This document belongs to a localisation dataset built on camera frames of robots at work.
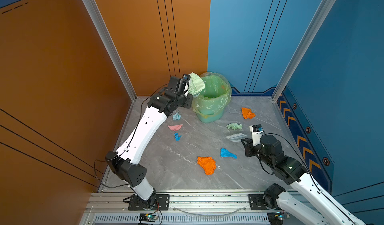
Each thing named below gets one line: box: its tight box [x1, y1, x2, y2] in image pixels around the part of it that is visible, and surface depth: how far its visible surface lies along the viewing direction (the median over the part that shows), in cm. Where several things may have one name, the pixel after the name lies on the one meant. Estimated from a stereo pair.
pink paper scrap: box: [167, 124, 184, 131], surface depth 104 cm
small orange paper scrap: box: [241, 107, 256, 120], surface depth 111 cm
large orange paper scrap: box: [196, 156, 217, 175], surface depth 86 cm
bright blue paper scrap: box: [220, 147, 238, 159], surface depth 91 cm
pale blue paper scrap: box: [172, 111, 182, 120], surface depth 108 cm
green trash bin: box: [197, 105, 225, 123], surface depth 87 cm
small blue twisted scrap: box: [174, 132, 182, 142], surface depth 98 cm
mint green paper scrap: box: [226, 123, 243, 130], surface depth 101 cm
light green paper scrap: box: [188, 72, 206, 96], surface depth 77 cm
